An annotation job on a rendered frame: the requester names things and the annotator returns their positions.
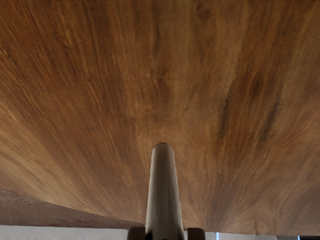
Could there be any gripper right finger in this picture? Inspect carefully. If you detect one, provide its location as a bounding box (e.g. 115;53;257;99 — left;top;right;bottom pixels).
186;227;207;240

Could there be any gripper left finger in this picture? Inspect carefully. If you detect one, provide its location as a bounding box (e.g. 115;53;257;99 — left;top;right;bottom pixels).
126;226;147;240

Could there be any grey cylindrical pen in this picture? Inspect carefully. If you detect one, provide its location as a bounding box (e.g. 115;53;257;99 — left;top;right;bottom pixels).
144;142;185;240

